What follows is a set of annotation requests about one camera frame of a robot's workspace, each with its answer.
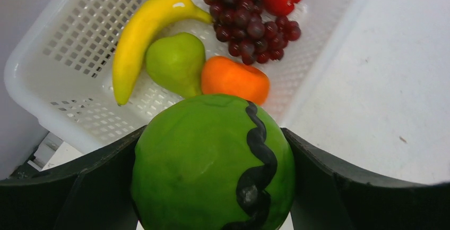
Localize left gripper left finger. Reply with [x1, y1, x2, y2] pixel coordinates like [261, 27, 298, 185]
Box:
[1, 129, 143, 229]

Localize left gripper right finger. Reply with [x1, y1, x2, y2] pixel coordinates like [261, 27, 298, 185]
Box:
[282, 128, 449, 229]

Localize green fake fruit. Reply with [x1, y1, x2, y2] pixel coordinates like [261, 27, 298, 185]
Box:
[131, 95, 295, 229]

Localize green fake pear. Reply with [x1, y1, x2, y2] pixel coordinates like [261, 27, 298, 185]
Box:
[145, 32, 206, 98]

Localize orange fake fruit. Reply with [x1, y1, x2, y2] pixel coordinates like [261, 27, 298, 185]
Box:
[201, 56, 271, 105]

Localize yellow fake banana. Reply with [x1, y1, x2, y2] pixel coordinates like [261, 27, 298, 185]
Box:
[111, 0, 213, 106]

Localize purple fake grapes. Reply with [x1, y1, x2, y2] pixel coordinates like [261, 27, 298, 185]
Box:
[203, 0, 301, 65]

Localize white plastic basket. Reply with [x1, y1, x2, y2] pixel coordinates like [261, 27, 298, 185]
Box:
[4, 0, 364, 154]

